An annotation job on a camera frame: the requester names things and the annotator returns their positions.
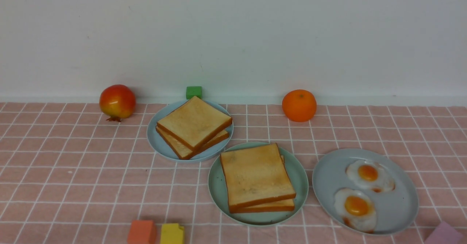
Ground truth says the orange block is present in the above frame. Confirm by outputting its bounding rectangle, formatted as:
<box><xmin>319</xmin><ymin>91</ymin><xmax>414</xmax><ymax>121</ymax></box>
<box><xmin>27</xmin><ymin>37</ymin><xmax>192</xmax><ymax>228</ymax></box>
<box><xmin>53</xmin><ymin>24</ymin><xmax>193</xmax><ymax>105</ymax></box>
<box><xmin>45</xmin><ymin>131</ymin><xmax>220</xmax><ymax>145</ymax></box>
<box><xmin>127</xmin><ymin>220</ymin><xmax>157</xmax><ymax>244</ymax></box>

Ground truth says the grey plate with eggs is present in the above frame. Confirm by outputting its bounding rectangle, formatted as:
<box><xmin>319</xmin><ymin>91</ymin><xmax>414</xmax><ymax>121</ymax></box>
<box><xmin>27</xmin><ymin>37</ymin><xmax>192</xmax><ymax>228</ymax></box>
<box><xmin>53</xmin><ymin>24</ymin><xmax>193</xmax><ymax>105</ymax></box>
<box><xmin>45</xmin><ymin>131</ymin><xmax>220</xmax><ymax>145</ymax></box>
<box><xmin>312</xmin><ymin>148</ymin><xmax>419</xmax><ymax>236</ymax></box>

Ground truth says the red pomegranate fruit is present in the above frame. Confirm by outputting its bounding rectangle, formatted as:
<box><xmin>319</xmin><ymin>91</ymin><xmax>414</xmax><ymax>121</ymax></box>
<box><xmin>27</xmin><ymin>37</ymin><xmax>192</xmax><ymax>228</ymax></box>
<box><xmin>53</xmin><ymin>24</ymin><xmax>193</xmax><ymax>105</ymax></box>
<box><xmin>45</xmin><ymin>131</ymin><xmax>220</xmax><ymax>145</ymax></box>
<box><xmin>99</xmin><ymin>84</ymin><xmax>136</xmax><ymax>122</ymax></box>

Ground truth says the fried egg far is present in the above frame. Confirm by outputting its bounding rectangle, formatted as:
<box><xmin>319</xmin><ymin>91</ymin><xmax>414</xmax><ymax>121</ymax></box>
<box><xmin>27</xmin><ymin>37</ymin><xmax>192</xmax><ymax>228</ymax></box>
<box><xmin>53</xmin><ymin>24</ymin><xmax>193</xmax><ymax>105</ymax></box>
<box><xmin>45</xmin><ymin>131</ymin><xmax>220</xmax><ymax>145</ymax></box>
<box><xmin>345</xmin><ymin>159</ymin><xmax>396</xmax><ymax>193</ymax></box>

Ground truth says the yellow block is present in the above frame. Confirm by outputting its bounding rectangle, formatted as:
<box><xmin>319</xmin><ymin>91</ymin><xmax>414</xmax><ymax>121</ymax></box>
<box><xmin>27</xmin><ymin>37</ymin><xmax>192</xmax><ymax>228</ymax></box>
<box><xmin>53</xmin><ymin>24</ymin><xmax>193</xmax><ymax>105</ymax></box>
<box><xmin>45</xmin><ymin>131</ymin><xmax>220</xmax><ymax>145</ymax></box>
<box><xmin>160</xmin><ymin>224</ymin><xmax>185</xmax><ymax>244</ymax></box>

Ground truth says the pink checkered tablecloth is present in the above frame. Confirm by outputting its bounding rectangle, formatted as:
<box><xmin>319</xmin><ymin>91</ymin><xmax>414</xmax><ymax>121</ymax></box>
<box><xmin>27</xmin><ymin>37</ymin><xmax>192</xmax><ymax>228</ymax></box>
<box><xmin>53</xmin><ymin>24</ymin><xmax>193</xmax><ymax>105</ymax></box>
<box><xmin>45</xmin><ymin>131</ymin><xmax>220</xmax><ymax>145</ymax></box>
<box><xmin>0</xmin><ymin>102</ymin><xmax>467</xmax><ymax>244</ymax></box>

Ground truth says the orange mandarin fruit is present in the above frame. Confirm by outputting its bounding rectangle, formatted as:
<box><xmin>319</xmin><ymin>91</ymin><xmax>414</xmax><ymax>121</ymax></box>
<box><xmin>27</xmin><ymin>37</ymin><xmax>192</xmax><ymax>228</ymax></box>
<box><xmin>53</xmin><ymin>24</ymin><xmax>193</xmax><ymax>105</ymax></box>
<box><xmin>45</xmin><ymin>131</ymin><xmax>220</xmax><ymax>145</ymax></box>
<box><xmin>282</xmin><ymin>89</ymin><xmax>317</xmax><ymax>122</ymax></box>

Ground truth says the fried egg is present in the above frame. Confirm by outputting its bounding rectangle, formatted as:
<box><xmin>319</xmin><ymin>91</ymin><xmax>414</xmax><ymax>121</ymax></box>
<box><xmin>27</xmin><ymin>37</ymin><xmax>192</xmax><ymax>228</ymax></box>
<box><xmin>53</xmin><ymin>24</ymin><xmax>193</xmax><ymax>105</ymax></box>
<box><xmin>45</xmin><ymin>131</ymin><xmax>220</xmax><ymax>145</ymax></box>
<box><xmin>345</xmin><ymin>159</ymin><xmax>396</xmax><ymax>193</ymax></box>
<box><xmin>334</xmin><ymin>188</ymin><xmax>377</xmax><ymax>233</ymax></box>

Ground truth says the toast slice bottom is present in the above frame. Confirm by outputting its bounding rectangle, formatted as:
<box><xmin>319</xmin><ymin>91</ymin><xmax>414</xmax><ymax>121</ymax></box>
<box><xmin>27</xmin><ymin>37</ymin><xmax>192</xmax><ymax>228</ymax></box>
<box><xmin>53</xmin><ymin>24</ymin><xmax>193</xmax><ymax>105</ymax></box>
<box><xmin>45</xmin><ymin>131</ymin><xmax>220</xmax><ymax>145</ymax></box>
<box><xmin>155</xmin><ymin>126</ymin><xmax>229</xmax><ymax>160</ymax></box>

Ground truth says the fried egg near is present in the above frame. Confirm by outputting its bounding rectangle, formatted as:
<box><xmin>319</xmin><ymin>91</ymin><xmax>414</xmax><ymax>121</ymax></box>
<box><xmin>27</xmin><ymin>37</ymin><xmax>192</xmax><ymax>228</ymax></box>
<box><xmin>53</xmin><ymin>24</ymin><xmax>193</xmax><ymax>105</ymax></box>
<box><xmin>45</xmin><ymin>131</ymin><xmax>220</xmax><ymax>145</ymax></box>
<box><xmin>334</xmin><ymin>188</ymin><xmax>377</xmax><ymax>233</ymax></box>

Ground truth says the green block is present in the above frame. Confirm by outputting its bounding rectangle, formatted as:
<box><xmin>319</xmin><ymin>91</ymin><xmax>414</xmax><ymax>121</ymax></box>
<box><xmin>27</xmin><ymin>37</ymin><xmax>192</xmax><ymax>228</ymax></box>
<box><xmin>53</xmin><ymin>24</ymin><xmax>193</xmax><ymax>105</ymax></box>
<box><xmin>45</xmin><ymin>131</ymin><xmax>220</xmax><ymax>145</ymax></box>
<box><xmin>185</xmin><ymin>86</ymin><xmax>203</xmax><ymax>100</ymax></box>

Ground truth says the blue bread plate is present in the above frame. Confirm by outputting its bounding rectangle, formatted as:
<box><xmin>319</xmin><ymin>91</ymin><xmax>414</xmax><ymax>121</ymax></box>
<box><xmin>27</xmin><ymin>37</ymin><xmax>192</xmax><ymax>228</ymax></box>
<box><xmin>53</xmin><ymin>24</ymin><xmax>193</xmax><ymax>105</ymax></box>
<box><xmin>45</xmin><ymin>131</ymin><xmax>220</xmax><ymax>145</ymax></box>
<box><xmin>147</xmin><ymin>100</ymin><xmax>234</xmax><ymax>163</ymax></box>

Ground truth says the green centre plate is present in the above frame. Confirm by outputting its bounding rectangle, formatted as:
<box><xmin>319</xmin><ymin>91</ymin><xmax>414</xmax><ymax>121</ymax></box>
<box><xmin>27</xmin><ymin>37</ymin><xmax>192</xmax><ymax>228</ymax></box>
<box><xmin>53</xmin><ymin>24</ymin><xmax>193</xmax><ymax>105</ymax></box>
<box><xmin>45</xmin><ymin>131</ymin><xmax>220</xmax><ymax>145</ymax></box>
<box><xmin>208</xmin><ymin>142</ymin><xmax>310</xmax><ymax>227</ymax></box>

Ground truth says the pink block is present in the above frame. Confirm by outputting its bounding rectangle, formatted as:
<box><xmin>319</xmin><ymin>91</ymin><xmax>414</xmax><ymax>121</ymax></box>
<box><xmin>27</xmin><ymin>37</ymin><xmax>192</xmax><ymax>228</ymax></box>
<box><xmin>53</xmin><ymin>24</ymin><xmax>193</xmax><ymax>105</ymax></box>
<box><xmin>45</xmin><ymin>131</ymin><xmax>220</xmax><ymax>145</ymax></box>
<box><xmin>424</xmin><ymin>221</ymin><xmax>464</xmax><ymax>244</ymax></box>

